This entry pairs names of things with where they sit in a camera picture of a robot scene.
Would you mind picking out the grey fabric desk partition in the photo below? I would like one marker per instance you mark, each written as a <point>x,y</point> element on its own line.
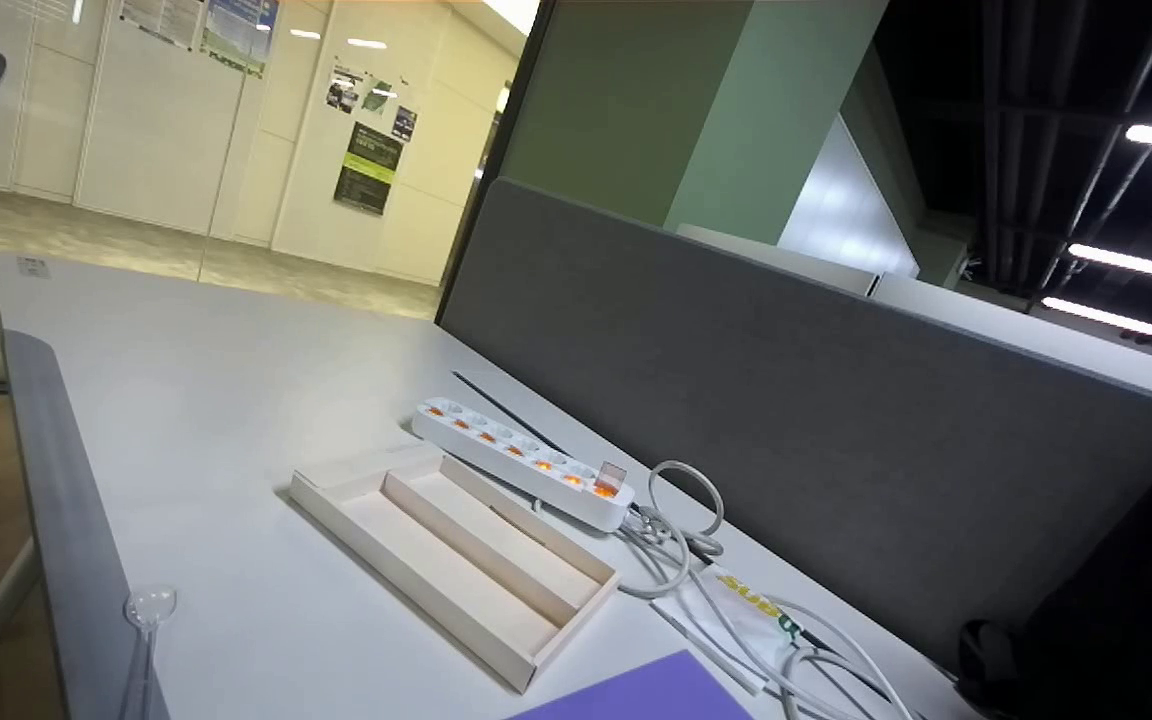
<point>789,400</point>

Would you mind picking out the blue white wall poster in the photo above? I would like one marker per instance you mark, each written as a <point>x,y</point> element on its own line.
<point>241,28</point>

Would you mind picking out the dark green wall poster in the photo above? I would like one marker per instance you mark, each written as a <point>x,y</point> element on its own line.
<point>365,169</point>

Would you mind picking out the clear plastic table clip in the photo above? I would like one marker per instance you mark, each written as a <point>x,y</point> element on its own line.
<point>148,604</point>

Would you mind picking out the white plug yellow label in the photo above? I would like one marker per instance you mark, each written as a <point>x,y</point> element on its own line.
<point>760,613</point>

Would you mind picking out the purple paper sheet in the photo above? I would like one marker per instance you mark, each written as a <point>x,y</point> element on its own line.
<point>648,698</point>

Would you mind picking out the light wooden compartment tray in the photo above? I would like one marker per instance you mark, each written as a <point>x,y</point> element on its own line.
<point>473,562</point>

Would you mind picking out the white power strip orange switches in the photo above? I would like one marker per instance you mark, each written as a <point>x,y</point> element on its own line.
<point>510,453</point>

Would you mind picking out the green square pillar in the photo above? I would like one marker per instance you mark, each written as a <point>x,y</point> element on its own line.
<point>681,95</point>

